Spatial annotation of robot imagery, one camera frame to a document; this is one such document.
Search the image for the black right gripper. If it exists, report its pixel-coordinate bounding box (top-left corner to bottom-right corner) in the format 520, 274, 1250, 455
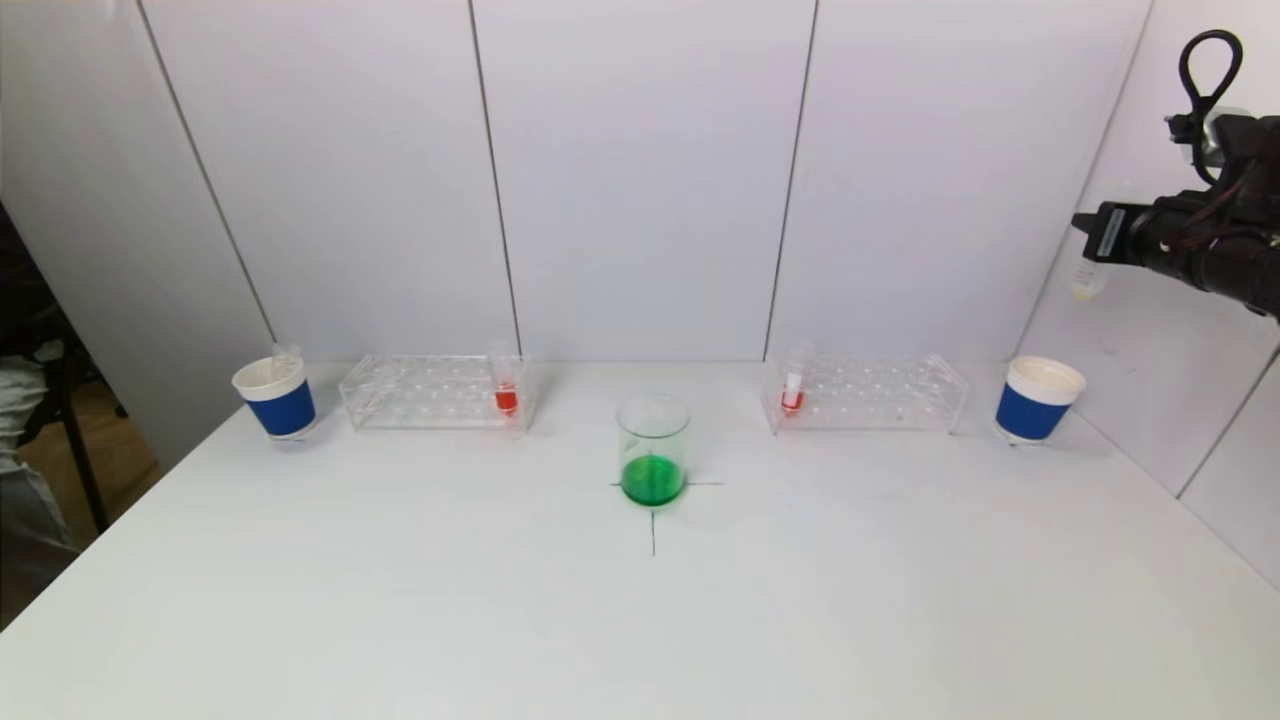
1071, 201, 1199, 289

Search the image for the yellow pigment test tube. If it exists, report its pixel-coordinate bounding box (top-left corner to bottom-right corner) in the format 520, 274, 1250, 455
1073, 178, 1141, 302

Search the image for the clear acrylic test tube rack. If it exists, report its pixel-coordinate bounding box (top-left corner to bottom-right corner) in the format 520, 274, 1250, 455
762, 352, 969, 435
340, 354, 534, 433

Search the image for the red pigment tube white label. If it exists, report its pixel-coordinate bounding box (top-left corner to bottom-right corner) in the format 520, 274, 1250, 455
779, 342, 813, 418

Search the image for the clear glass beaker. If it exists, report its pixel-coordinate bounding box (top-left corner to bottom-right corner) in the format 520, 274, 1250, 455
617, 395, 690, 508

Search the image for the red pigment test tube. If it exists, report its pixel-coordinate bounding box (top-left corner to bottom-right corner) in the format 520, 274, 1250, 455
488, 342, 523, 419

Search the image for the blue white paper cup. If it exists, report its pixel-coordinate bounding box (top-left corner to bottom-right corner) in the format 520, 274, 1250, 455
995, 357, 1087, 446
232, 356, 319, 442

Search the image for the gray cloth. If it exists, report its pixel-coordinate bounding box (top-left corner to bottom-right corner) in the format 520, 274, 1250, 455
0, 352, 77, 576

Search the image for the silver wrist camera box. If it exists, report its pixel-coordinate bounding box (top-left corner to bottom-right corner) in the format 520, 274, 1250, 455
1195, 108, 1257, 167

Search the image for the black looped camera cable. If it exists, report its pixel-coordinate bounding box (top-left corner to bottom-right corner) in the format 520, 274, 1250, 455
1165, 29, 1245, 187

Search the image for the black chair frame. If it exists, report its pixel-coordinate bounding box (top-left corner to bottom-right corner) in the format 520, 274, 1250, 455
0, 200, 131, 533

